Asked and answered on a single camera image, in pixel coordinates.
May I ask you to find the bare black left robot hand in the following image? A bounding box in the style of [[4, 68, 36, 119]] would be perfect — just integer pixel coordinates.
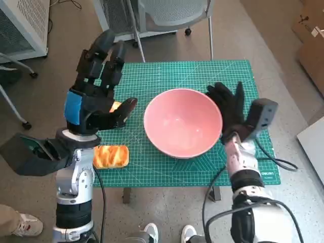
[[63, 28, 139, 135]]

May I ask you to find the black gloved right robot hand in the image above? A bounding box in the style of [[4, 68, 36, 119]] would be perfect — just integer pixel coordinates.
[[205, 81, 254, 145]]

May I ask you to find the pink bowl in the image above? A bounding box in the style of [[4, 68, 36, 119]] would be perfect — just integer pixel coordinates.
[[143, 88, 223, 159]]

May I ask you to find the orange striped toy bread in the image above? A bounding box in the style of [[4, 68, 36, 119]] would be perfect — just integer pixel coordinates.
[[93, 144, 130, 170]]

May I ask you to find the green cutting mat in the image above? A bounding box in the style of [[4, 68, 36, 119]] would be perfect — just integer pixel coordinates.
[[92, 60, 282, 188]]

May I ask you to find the white flat board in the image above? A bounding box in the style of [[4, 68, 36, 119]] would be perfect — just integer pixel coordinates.
[[296, 116, 324, 183]]

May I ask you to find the grey chair with casters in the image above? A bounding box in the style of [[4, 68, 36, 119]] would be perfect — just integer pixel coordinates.
[[0, 52, 38, 129]]

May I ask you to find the brown cardboard box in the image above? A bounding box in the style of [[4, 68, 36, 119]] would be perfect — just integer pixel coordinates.
[[291, 0, 324, 98]]

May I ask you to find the large white perforated cabinet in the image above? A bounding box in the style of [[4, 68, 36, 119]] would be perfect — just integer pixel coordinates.
[[0, 0, 50, 61]]

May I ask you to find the grey mesh seat chair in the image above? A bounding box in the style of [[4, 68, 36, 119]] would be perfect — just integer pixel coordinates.
[[125, 0, 216, 63]]

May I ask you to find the person's white shoe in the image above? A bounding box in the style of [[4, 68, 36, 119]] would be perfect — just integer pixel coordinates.
[[11, 212, 44, 237]]

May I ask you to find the person's leg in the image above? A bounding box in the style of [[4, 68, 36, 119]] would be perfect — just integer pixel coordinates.
[[0, 204, 22, 236]]

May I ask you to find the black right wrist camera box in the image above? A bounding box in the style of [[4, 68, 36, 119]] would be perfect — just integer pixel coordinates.
[[244, 98, 279, 140]]

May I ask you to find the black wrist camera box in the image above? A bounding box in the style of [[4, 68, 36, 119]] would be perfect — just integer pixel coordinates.
[[244, 98, 279, 140], [0, 133, 76, 177]]

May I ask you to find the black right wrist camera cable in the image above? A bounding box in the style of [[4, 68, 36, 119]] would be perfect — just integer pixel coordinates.
[[257, 138, 299, 172]]

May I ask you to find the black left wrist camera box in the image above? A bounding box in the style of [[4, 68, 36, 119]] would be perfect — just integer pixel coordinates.
[[0, 133, 76, 177]]

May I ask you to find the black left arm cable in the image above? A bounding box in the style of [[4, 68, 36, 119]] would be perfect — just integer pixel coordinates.
[[95, 168, 106, 243]]

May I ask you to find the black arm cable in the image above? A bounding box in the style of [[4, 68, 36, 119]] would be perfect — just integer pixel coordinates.
[[95, 168, 106, 243], [201, 166, 228, 243], [206, 201, 304, 243]]

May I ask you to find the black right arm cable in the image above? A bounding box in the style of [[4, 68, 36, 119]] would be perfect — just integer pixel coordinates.
[[206, 201, 304, 243], [201, 166, 228, 243]]

